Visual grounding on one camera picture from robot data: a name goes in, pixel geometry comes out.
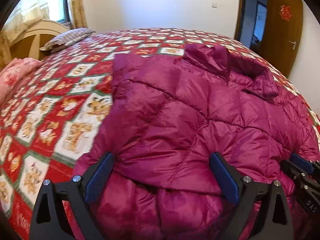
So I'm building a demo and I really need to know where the magenta quilted down jacket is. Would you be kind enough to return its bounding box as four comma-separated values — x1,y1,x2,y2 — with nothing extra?
74,44,319,239

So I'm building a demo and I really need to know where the red patchwork bear bedspread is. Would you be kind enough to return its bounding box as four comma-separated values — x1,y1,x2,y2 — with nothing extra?
1,28,319,239

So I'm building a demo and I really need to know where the red double happiness decoration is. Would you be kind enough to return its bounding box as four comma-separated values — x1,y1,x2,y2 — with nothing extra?
279,5,293,22

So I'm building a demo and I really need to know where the pink floral folded blanket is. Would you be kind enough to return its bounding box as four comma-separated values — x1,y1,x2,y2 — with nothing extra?
1,57,42,105

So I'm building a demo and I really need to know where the brown wooden door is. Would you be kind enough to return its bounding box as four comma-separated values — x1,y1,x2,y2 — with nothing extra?
258,0,303,77

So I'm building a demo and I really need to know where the cream wooden headboard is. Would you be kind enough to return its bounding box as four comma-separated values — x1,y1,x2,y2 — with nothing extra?
10,20,69,60

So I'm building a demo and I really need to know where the striped plaid pillow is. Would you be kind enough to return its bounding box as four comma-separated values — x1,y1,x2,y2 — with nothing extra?
40,28,95,53

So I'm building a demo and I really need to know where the beige right curtain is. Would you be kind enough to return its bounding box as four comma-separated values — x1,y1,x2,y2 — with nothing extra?
69,0,87,28

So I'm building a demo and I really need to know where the beige curtain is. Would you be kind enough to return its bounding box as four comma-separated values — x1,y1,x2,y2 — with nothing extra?
1,2,49,67
69,0,87,28

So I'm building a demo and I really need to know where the beige left curtain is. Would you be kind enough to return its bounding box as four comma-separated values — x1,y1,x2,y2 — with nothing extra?
1,2,49,67

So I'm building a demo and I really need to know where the silver door handle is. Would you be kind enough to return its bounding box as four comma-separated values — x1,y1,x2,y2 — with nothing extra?
289,41,297,50

